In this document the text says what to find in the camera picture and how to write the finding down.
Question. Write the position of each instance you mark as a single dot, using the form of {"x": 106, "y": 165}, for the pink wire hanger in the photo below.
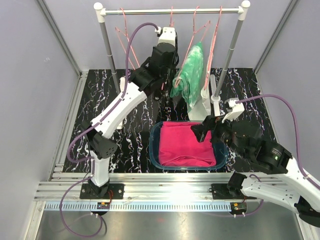
{"x": 201, "y": 29}
{"x": 124, "y": 34}
{"x": 170, "y": 25}
{"x": 211, "y": 53}

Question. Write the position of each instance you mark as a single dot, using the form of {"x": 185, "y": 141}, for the magenta pink trousers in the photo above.
{"x": 178, "y": 146}

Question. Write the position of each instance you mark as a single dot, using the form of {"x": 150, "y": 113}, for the blue transparent plastic bin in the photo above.
{"x": 221, "y": 153}

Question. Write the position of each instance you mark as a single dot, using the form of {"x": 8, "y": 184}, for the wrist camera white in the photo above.
{"x": 167, "y": 35}
{"x": 234, "y": 109}

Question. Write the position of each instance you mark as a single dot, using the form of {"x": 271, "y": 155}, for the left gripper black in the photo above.
{"x": 171, "y": 66}

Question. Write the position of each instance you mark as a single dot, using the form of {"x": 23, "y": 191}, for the white grey clothes rack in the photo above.
{"x": 110, "y": 53}

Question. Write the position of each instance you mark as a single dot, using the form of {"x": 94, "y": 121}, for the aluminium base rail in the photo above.
{"x": 142, "y": 192}

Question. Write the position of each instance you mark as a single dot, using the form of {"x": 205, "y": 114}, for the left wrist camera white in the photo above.
{"x": 167, "y": 35}

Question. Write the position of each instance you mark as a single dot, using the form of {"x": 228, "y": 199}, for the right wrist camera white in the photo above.
{"x": 234, "y": 109}

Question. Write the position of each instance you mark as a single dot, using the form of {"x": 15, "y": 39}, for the green white tie-dye trousers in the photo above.
{"x": 187, "y": 82}

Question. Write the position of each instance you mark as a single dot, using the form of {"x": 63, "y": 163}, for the black marble pattern mat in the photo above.
{"x": 132, "y": 155}

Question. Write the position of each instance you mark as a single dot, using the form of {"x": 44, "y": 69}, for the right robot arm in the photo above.
{"x": 271, "y": 158}

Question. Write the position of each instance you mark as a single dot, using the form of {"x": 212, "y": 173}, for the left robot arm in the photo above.
{"x": 102, "y": 147}

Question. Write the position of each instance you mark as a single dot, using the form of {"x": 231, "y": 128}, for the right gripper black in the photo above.
{"x": 200, "y": 130}

